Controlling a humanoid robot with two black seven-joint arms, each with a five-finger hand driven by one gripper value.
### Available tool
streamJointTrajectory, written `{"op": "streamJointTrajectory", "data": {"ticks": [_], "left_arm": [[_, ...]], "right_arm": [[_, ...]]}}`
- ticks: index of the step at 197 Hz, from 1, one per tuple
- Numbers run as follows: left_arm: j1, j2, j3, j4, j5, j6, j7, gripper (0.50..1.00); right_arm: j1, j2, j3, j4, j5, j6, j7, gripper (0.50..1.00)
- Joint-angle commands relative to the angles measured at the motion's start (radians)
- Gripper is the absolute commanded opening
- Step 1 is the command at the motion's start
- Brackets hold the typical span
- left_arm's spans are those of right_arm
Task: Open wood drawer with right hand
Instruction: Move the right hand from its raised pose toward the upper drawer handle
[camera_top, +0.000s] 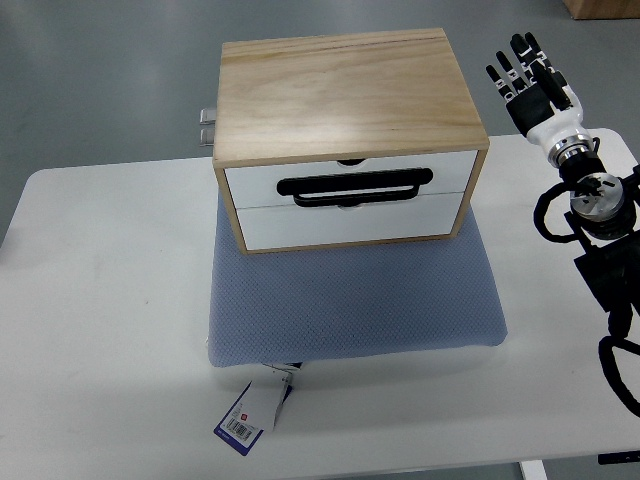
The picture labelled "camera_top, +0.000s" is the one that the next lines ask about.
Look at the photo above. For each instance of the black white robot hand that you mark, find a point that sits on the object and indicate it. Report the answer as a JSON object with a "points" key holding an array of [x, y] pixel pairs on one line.
{"points": [[542, 105]]}

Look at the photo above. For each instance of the black drawer handle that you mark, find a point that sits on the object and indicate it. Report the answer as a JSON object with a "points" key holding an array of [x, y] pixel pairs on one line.
{"points": [[353, 189]]}

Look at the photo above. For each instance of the white blue product tag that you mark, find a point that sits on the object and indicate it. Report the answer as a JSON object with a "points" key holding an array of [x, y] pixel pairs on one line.
{"points": [[257, 408]]}

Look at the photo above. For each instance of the wooden box corner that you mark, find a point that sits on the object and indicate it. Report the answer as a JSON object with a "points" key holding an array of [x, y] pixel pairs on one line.
{"points": [[603, 9]]}

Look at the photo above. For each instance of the grey metal clamp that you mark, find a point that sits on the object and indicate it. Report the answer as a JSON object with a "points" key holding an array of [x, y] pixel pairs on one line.
{"points": [[207, 136], [207, 116]]}

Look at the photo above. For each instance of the blue mesh cushion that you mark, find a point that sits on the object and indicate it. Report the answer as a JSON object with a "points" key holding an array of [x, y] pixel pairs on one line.
{"points": [[302, 306]]}

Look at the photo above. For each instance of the black bracket under table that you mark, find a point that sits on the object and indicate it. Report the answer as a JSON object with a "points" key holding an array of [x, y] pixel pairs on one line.
{"points": [[617, 458]]}

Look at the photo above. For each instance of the lower grey metal clamp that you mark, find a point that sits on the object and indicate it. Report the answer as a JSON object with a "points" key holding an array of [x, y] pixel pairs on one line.
{"points": [[207, 136]]}

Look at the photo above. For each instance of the wooden drawer cabinet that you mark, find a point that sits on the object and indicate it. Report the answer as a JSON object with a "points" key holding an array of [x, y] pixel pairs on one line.
{"points": [[344, 98]]}

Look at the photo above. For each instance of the upper grey metal clamp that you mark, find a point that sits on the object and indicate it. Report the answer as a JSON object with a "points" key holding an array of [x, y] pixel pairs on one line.
{"points": [[207, 116]]}

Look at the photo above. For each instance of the white table leg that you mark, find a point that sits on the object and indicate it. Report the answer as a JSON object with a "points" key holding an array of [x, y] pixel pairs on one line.
{"points": [[533, 470]]}

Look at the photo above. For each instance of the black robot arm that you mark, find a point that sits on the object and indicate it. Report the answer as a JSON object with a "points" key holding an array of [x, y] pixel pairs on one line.
{"points": [[603, 210]]}

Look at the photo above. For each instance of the white drawer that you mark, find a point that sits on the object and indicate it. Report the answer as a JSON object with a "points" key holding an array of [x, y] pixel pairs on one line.
{"points": [[289, 226], [256, 186]]}

